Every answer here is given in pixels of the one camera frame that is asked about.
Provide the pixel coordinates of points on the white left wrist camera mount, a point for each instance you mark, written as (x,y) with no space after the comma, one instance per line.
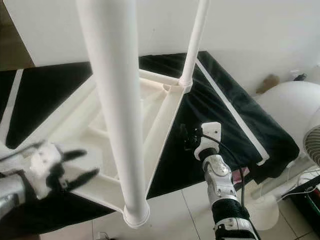
(42,162)

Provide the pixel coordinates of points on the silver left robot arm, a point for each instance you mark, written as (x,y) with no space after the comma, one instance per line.
(12,195)

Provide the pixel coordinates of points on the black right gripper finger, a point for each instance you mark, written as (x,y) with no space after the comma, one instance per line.
(183,130)
(195,132)

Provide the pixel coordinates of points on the white tape strip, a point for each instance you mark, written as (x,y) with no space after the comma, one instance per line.
(12,100)
(240,120)

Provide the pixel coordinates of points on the white standing fan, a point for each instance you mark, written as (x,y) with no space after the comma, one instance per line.
(290,105)

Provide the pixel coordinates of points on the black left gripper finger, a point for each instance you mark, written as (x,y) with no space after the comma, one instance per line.
(84,179)
(75,154)

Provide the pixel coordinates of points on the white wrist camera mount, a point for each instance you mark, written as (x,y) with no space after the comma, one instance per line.
(212,132)
(42,162)

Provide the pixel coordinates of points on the red patterned cloth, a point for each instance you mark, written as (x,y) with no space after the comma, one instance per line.
(240,175)

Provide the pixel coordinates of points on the small brown lumpy object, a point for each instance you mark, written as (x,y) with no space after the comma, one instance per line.
(268,84)

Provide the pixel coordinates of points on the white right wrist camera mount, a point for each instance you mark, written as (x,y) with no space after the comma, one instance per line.
(212,132)

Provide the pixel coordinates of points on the black floor rack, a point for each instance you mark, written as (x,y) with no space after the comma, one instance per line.
(307,202)

